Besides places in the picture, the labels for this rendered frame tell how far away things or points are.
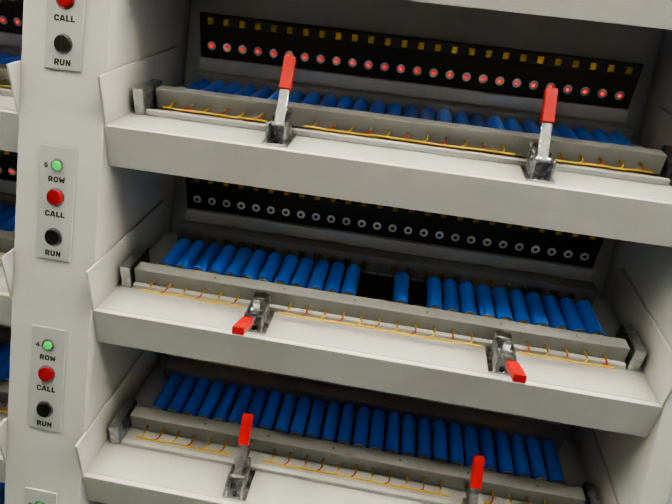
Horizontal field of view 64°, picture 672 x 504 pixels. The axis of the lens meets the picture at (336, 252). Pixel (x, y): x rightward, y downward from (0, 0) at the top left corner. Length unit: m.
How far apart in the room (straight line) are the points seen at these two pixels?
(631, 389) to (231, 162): 0.48
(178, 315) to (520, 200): 0.38
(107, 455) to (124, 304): 0.20
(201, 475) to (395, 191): 0.40
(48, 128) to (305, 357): 0.36
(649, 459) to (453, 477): 0.21
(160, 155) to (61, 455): 0.37
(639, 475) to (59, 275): 0.66
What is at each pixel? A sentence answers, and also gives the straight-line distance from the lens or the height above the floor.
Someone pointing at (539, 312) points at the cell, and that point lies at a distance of 0.67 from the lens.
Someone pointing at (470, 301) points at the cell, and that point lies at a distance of 0.65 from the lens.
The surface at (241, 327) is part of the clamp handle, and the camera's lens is 0.52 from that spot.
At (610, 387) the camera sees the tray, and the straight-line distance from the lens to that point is 0.64.
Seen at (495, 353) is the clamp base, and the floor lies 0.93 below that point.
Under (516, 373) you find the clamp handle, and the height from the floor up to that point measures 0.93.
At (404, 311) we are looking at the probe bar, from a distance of 0.60.
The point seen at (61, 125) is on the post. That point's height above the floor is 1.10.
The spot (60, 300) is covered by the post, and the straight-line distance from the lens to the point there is 0.66.
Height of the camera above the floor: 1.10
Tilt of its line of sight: 9 degrees down
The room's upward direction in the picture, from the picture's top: 8 degrees clockwise
